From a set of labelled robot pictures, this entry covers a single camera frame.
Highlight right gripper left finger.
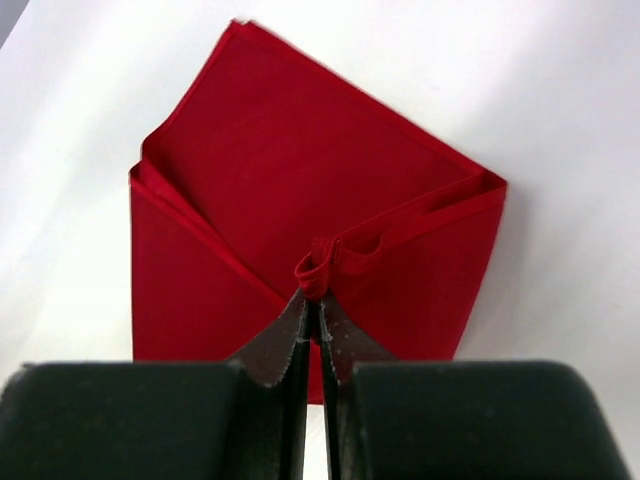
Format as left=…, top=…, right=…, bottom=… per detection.
left=1, top=293, right=310, bottom=479

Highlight red cloth napkin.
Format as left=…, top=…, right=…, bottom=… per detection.
left=128, top=18, right=504, bottom=402

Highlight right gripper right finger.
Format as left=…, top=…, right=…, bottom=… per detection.
left=318, top=299, right=630, bottom=479

